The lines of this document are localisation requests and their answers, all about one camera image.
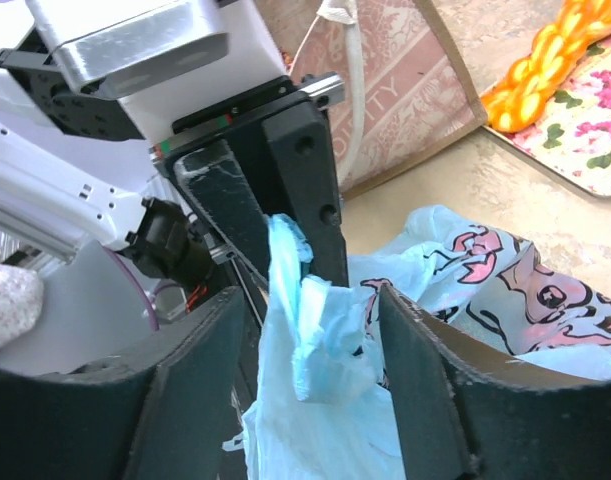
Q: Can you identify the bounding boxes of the floral pattern tray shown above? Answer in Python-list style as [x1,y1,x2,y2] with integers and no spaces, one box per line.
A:
[497,36,611,197]

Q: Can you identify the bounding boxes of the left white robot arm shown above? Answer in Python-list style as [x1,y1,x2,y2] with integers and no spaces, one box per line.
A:
[0,72,348,289]

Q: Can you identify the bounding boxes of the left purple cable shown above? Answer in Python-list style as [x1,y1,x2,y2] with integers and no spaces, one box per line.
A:
[104,247,186,332]

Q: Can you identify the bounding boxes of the blue plastic bag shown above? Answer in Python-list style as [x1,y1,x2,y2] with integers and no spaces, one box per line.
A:
[241,206,611,479]

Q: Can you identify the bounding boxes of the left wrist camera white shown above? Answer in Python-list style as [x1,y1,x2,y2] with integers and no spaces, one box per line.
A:
[0,1,286,141]

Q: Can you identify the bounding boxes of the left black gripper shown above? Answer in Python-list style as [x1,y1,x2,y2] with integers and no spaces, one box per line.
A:
[151,72,348,290]

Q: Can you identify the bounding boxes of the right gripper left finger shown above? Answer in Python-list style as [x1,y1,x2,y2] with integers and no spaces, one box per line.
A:
[0,287,244,479]

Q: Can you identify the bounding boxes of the brown paper grocery bag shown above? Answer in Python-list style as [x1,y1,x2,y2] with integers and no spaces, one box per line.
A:
[254,0,489,194]

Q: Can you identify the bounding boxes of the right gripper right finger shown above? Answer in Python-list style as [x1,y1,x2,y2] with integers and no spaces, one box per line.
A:
[379,286,611,479]

